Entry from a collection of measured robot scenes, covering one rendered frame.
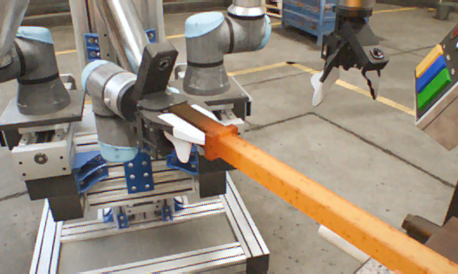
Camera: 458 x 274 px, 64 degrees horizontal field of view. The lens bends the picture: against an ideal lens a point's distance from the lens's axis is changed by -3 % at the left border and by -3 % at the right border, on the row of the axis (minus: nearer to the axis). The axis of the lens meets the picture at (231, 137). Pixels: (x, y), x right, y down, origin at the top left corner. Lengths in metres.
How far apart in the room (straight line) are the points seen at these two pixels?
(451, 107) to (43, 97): 0.99
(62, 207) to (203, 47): 0.63
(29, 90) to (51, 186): 0.28
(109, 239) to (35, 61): 0.77
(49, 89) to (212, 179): 0.55
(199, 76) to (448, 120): 0.72
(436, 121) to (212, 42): 0.67
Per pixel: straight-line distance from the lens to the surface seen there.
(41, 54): 1.15
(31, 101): 1.18
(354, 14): 0.78
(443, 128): 0.75
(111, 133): 0.74
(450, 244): 0.43
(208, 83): 1.17
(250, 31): 1.20
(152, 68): 0.56
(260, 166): 0.43
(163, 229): 1.60
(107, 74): 0.70
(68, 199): 1.21
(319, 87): 0.80
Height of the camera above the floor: 1.25
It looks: 28 degrees down
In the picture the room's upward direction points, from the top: straight up
